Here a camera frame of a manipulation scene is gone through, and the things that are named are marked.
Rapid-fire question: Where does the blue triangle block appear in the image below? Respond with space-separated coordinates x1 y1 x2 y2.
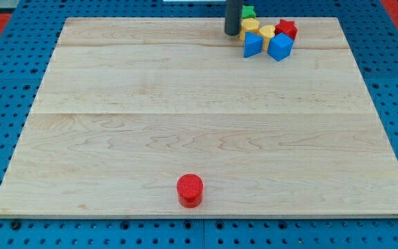
243 32 263 58

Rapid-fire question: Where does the red cylinder block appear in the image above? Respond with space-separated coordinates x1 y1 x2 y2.
176 174 204 208

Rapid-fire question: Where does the light wooden board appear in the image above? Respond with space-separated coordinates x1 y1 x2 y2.
0 17 398 219

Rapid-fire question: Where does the blue cube block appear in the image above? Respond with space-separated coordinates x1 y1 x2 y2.
267 33 294 62

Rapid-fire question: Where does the yellow heart block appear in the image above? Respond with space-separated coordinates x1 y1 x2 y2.
258 25 276 51

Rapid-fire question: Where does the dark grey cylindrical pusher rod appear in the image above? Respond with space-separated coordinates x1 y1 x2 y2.
224 0 243 36

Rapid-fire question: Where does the green star block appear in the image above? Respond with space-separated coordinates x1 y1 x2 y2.
242 6 256 19

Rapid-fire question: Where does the red star block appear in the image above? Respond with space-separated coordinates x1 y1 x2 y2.
274 19 298 40

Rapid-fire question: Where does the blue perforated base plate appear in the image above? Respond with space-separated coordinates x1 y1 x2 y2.
0 0 398 248

